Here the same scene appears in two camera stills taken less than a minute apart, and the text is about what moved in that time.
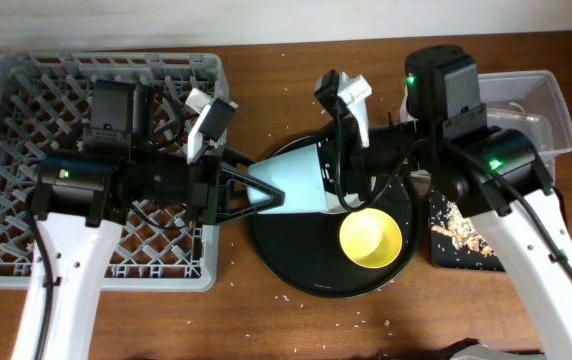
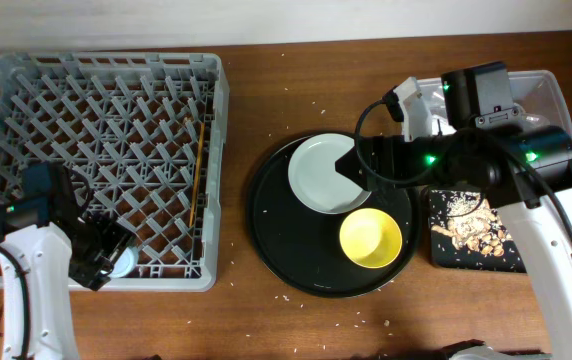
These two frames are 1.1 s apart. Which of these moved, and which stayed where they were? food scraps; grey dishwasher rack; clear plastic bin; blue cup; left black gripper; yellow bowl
Moved: blue cup; left black gripper
Stayed: grey dishwasher rack; clear plastic bin; food scraps; yellow bowl
